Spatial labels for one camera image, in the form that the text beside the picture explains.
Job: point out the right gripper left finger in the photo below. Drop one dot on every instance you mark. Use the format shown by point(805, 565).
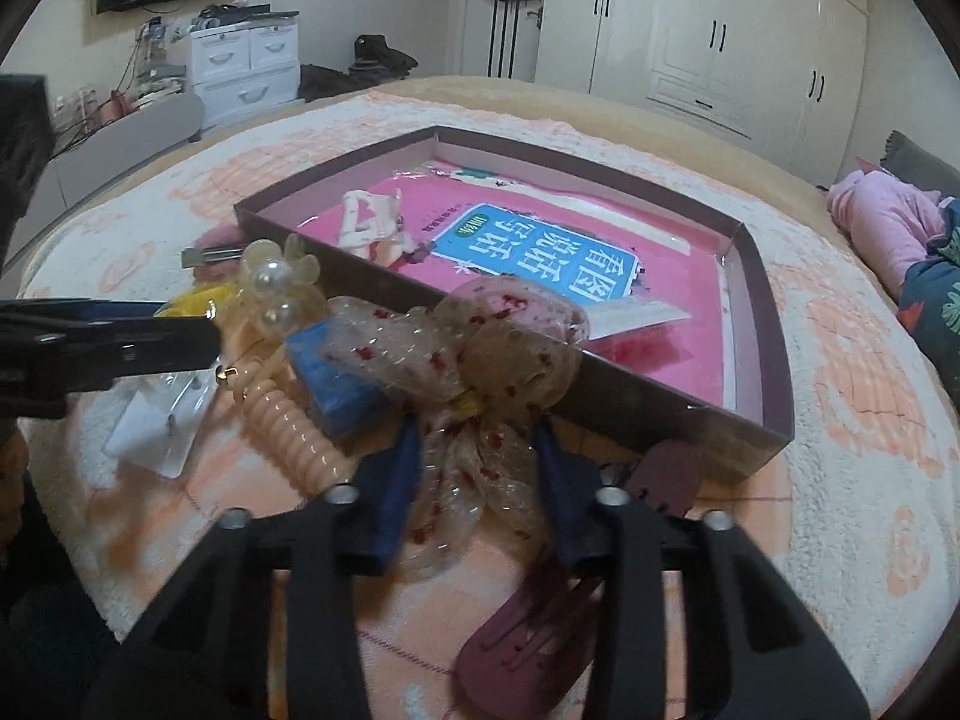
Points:
point(200, 649)

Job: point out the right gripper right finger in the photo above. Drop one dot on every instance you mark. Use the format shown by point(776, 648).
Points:
point(753, 650)

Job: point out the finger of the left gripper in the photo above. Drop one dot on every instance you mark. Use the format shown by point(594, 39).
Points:
point(44, 361)
point(55, 311)

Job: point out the white earring card packet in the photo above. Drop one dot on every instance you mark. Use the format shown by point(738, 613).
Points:
point(160, 421)

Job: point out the maroon hair claw clip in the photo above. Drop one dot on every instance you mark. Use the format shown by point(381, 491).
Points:
point(526, 658)

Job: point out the clear pearl flower clip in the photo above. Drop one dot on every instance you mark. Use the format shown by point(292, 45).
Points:
point(278, 289)

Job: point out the blue rectangular box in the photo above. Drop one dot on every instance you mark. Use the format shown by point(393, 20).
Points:
point(342, 402)

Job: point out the cream white claw clip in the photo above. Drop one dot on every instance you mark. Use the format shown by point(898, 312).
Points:
point(373, 227)

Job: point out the beige dotted ribbon bow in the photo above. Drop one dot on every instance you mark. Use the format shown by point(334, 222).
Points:
point(478, 368)

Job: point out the white orange plush blanket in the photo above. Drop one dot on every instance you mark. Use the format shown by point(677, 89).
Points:
point(860, 513)

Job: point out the white drawer cabinet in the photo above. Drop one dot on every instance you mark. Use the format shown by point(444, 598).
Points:
point(244, 69)

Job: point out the brown shallow cardboard tray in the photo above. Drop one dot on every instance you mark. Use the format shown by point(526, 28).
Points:
point(632, 409)

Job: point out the dark clothes pile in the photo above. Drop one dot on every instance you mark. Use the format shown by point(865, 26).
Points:
point(375, 63)

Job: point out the floral navy quilt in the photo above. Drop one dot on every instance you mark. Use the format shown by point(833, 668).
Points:
point(929, 299)

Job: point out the pink pillow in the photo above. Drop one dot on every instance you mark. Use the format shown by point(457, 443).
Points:
point(889, 222)

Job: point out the tan bed sheet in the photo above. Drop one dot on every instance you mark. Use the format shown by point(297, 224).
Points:
point(126, 244)

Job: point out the grey headboard cushion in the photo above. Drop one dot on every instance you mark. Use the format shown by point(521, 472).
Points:
point(914, 165)

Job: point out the white built-in wardrobe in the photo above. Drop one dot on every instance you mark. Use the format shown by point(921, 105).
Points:
point(780, 78)

